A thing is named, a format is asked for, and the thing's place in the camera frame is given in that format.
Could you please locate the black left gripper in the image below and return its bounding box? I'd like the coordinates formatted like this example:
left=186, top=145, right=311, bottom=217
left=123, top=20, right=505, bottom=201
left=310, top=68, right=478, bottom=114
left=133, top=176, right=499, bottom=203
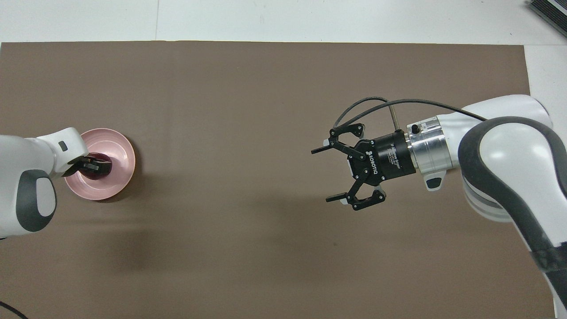
left=66, top=153, right=113, bottom=176

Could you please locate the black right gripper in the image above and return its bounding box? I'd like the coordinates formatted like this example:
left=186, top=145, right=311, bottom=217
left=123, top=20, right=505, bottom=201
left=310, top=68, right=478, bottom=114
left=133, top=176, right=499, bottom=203
left=311, top=123, right=418, bottom=211

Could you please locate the dark red apple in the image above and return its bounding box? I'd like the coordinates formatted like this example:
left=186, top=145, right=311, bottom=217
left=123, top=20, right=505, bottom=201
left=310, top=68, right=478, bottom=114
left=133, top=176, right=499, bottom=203
left=84, top=153, right=113, bottom=181

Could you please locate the pink plate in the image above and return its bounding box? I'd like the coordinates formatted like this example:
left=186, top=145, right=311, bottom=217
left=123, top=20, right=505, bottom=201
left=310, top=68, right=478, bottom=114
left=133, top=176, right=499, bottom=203
left=64, top=128, right=136, bottom=201

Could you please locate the brown table mat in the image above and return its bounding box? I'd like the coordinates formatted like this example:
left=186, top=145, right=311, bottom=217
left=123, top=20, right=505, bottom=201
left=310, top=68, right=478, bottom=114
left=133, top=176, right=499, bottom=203
left=0, top=41, right=555, bottom=319

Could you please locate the grey ribbed device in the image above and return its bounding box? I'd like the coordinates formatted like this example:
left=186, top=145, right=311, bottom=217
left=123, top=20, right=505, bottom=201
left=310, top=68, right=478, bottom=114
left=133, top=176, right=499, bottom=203
left=525, top=0, right=567, bottom=39

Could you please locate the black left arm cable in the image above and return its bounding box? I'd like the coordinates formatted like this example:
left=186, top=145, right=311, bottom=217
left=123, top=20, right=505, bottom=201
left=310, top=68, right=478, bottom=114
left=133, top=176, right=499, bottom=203
left=0, top=301, right=28, bottom=319

